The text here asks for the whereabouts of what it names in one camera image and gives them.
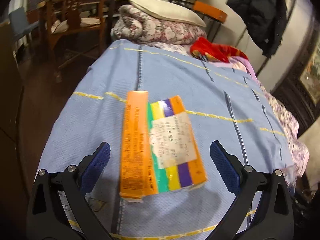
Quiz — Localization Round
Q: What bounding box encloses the plain lilac cloth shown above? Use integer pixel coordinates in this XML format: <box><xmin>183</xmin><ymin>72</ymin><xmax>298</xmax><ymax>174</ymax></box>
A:
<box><xmin>210</xmin><ymin>56</ymin><xmax>258</xmax><ymax>82</ymax></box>

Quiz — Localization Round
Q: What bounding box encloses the wooden armchair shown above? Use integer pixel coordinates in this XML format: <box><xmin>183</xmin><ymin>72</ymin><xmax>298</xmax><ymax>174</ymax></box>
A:
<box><xmin>37</xmin><ymin>0</ymin><xmax>116</xmax><ymax>83</ymax></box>

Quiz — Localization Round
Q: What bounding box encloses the white pillow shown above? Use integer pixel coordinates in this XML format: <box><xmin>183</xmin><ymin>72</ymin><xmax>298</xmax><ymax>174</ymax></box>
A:
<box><xmin>129</xmin><ymin>0</ymin><xmax>206</xmax><ymax>27</ymax></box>

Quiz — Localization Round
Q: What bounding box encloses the folded floral maroon quilt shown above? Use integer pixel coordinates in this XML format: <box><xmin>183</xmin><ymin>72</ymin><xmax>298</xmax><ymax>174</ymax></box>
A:
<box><xmin>111</xmin><ymin>4</ymin><xmax>207</xmax><ymax>45</ymax></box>

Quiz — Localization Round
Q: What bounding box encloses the orange rainbow medicine box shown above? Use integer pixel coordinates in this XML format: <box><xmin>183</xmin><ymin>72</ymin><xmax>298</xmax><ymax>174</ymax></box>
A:
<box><xmin>119</xmin><ymin>91</ymin><xmax>207</xmax><ymax>202</ymax></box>

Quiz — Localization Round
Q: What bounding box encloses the light blue bed sheet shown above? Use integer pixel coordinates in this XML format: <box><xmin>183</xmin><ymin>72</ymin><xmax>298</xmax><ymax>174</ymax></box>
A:
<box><xmin>39</xmin><ymin>40</ymin><xmax>293</xmax><ymax>239</ymax></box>

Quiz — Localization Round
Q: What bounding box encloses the black jacket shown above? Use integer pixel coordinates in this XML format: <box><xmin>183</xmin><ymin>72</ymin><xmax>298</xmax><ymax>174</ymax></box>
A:
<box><xmin>226</xmin><ymin>0</ymin><xmax>287</xmax><ymax>57</ymax></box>

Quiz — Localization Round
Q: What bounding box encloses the red patterned blanket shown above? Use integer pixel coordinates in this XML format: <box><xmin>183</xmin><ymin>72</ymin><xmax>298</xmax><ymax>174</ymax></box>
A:
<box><xmin>190</xmin><ymin>37</ymin><xmax>248</xmax><ymax>63</ymax></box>

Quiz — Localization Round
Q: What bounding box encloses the blue chair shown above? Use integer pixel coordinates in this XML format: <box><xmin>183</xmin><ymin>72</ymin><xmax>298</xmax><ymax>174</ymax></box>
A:
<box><xmin>9</xmin><ymin>7</ymin><xmax>39</xmax><ymax>49</ymax></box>

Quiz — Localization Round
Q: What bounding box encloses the framed landscape painting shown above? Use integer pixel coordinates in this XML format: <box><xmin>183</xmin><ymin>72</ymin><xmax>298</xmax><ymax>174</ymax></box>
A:
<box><xmin>300</xmin><ymin>43</ymin><xmax>320</xmax><ymax>105</ymax></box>

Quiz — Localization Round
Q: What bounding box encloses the purple floral quilt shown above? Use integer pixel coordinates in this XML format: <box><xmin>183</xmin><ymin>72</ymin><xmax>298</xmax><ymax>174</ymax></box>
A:
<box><xmin>247</xmin><ymin>70</ymin><xmax>310</xmax><ymax>187</ymax></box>

